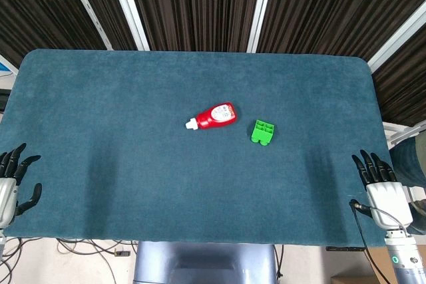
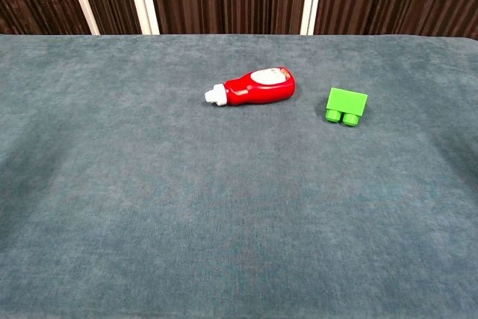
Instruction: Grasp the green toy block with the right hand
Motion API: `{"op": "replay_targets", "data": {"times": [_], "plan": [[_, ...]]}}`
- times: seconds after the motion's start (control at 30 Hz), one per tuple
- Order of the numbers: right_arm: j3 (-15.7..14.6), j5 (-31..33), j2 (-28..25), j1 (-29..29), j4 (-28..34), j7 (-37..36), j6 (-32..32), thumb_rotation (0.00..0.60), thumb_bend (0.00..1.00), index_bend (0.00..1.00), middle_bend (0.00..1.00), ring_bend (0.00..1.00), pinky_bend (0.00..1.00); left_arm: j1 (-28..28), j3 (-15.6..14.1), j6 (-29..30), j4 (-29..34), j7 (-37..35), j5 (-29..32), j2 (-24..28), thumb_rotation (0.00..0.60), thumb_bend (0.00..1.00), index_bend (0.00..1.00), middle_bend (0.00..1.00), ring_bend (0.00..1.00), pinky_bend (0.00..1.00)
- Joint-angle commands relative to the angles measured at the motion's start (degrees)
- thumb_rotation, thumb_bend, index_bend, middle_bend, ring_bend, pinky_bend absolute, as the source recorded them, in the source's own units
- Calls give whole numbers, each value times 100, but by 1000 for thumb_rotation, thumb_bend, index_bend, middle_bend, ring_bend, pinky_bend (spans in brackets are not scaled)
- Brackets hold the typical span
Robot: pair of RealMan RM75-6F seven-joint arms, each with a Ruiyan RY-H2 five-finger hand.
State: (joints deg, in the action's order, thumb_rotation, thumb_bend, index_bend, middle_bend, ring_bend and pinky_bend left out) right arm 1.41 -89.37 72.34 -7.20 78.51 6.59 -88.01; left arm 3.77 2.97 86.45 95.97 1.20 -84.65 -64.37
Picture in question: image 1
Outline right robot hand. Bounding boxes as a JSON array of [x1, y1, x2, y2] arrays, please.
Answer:
[[351, 149, 414, 231]]

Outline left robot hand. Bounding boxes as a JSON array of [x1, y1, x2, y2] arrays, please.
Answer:
[[0, 142, 43, 229]]

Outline blue upholstered chair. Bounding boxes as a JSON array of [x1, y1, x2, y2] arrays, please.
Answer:
[[389, 134, 426, 186]]

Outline black power strip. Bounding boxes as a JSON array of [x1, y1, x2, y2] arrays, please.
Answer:
[[325, 245, 365, 252]]

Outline green toy building block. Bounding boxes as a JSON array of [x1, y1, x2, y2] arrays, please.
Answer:
[[249, 118, 276, 147]]

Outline blue carpet table cover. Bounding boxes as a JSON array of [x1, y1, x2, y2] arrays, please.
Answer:
[[0, 48, 392, 248]]

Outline red ketchup bottle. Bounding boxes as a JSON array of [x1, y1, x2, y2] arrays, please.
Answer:
[[185, 102, 239, 131]]

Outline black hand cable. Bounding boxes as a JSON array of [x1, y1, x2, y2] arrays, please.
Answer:
[[349, 199, 409, 284]]

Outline floor cables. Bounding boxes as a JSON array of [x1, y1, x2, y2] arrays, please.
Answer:
[[0, 237, 139, 284]]

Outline white aluminium frame bar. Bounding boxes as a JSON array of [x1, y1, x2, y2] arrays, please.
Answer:
[[105, 0, 150, 51], [61, 0, 113, 50], [246, 0, 278, 53], [367, 7, 426, 72]]

